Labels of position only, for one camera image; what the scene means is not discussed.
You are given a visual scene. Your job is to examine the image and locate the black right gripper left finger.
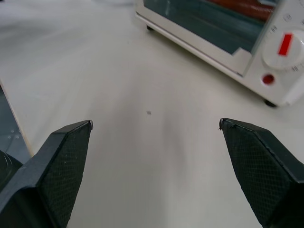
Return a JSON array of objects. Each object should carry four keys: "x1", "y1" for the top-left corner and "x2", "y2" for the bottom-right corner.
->
[{"x1": 0, "y1": 120, "x2": 94, "y2": 228}]

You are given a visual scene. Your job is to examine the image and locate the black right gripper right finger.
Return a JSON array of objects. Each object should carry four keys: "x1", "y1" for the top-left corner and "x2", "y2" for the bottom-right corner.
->
[{"x1": 218, "y1": 118, "x2": 304, "y2": 228}]

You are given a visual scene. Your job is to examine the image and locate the red indicator light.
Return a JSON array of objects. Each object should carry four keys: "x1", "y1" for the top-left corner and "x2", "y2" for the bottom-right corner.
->
[{"x1": 261, "y1": 74, "x2": 276, "y2": 86}]

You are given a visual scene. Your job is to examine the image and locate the white toaster oven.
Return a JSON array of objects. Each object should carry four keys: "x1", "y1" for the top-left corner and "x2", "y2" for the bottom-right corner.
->
[{"x1": 134, "y1": 0, "x2": 304, "y2": 108}]

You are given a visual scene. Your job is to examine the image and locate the white knob with red stripe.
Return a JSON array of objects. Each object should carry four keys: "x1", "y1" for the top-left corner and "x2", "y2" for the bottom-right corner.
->
[{"x1": 262, "y1": 29, "x2": 304, "y2": 71}]

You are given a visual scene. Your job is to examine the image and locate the glass oven door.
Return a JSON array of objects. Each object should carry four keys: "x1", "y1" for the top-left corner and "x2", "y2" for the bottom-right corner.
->
[{"x1": 135, "y1": 0, "x2": 278, "y2": 77}]

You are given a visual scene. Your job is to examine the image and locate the dark rounded robot part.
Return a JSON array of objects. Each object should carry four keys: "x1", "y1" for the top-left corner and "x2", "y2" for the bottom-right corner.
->
[{"x1": 0, "y1": 149, "x2": 24, "y2": 188}]

